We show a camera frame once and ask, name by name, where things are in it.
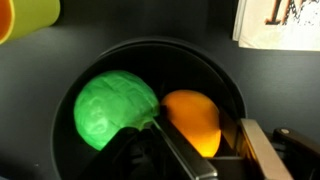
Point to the orange hardcover book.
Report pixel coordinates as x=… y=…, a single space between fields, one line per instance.
x=280 y=30

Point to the black bowl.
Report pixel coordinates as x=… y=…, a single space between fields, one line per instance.
x=140 y=56

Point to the yellow-green plastic cup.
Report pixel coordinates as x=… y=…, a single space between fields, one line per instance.
x=36 y=15

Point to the green ball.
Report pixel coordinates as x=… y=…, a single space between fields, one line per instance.
x=113 y=106

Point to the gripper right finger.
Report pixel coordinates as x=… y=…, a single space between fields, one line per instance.
x=263 y=150

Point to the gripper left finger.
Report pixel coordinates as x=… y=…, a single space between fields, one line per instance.
x=186 y=150

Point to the orange ball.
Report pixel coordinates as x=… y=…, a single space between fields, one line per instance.
x=193 y=123

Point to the orange plastic cup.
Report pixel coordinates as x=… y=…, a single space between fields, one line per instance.
x=5 y=16

